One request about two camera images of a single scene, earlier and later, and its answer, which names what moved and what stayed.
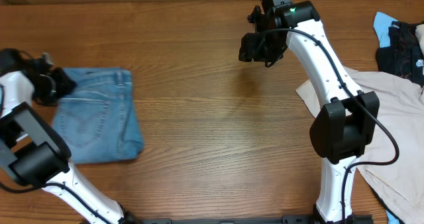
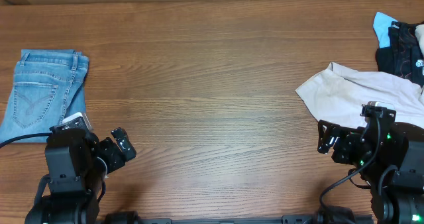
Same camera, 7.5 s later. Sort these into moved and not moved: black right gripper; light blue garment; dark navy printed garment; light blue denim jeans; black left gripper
Moved: black right gripper; black left gripper; light blue denim jeans
Not moved: dark navy printed garment; light blue garment
